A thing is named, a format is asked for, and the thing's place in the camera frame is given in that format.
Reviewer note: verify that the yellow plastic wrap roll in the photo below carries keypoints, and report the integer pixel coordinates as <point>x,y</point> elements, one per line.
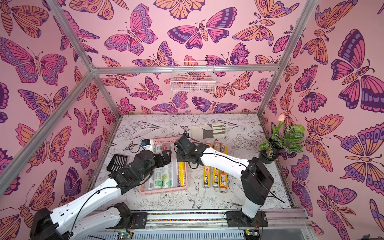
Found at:
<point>216,172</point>
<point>207,177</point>
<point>182,174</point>
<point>223,175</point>

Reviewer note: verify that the potted green plant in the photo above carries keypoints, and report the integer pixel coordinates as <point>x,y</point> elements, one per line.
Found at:
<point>283,138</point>

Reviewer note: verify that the folded beige green cloth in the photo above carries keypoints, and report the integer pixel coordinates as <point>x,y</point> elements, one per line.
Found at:
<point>208,131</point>

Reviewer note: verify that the pink perforated plastic basket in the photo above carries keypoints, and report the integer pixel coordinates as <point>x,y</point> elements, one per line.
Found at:
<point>171,141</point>

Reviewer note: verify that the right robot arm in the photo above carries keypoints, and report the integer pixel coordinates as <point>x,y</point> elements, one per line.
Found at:
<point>256,179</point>

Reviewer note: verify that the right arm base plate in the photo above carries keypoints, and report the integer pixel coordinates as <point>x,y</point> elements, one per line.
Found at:
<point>240,220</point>

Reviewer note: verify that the aluminium front rail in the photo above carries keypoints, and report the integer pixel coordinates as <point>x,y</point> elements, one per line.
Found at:
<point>195,220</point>

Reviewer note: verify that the white green plastic wrap roll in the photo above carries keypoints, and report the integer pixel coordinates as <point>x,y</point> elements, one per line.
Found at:
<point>166,170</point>
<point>158,171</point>

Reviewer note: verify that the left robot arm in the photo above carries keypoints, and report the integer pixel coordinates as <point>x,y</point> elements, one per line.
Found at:
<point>74,220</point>

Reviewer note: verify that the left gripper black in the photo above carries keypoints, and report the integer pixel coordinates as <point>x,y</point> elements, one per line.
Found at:
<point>167,159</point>

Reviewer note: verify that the white wire wall basket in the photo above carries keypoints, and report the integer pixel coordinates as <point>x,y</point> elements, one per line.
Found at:
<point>193,77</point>

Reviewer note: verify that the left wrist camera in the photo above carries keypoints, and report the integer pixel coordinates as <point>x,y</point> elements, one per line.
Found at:
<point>148,144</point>

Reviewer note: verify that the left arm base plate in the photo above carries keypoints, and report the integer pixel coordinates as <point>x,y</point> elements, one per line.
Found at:
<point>136,220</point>

